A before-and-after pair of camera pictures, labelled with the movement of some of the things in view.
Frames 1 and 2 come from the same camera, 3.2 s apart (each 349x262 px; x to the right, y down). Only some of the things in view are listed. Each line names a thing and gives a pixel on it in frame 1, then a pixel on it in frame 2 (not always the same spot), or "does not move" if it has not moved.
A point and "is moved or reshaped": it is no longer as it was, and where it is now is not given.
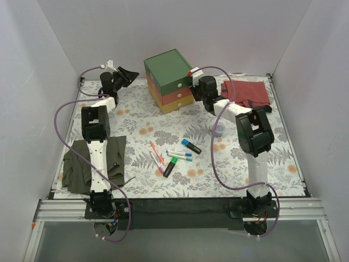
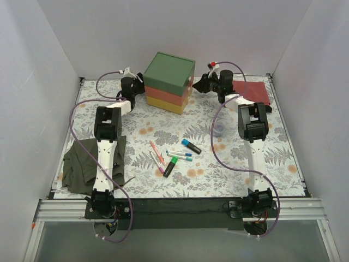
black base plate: x=181 y=214 does not move
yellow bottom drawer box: x=167 y=107 is moved or reshaped
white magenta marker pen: x=160 y=168 does not move
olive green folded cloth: x=76 y=173 does not move
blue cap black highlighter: x=191 y=146 does not move
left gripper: x=121 y=78 to x=139 y=82
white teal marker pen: x=180 y=157 does not move
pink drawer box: x=172 y=97 is moved or reshaped
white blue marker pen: x=179 y=153 does not move
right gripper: x=197 y=91 to x=205 y=83
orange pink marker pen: x=157 y=152 does not move
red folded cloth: x=247 y=94 does not move
